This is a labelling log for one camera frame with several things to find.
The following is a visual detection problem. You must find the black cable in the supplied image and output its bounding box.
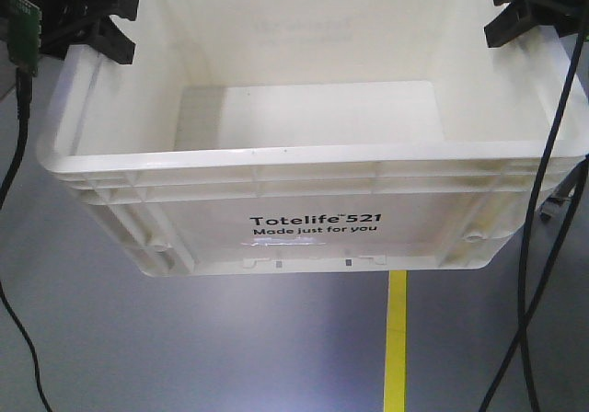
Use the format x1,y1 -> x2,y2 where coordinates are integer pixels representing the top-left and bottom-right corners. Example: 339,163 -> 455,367
514,152 -> 589,412
0,60 -> 59,412
476,29 -> 589,412

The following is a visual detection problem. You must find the yellow floor tape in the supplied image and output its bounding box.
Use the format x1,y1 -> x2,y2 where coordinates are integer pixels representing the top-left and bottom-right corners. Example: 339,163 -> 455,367
383,270 -> 408,412

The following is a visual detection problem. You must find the black cable left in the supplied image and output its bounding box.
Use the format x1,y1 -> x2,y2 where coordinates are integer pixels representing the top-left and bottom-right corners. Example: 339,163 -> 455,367
0,60 -> 59,412

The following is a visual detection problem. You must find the green circuit board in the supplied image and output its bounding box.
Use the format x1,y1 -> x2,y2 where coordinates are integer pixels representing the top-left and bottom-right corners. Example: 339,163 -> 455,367
6,0 -> 42,77

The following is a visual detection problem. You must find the white plastic Totelife crate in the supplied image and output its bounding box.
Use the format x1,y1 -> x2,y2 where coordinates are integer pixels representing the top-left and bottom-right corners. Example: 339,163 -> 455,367
38,0 -> 569,276

